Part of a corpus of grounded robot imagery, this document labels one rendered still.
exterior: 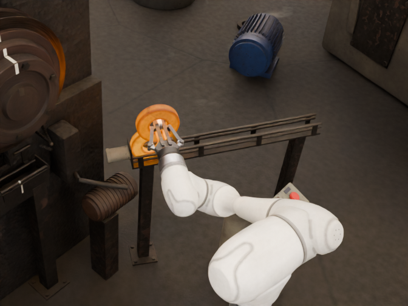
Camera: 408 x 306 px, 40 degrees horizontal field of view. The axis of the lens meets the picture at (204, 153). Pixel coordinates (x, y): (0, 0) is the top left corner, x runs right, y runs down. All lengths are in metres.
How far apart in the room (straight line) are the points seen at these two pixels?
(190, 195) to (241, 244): 0.53
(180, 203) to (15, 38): 0.68
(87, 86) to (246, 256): 1.23
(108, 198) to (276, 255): 1.16
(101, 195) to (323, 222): 1.18
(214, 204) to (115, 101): 1.91
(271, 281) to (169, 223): 1.68
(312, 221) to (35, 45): 0.98
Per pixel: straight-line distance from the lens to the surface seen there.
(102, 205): 2.23
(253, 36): 3.71
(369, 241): 3.02
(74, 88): 2.20
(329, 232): 1.26
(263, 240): 1.20
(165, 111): 1.94
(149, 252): 2.68
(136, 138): 2.15
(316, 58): 4.27
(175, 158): 1.79
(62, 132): 2.11
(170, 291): 2.60
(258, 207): 1.41
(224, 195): 1.77
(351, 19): 4.08
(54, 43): 1.85
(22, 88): 1.71
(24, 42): 1.73
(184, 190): 1.70
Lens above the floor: 2.17
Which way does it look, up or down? 42 degrees down
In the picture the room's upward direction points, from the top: 8 degrees clockwise
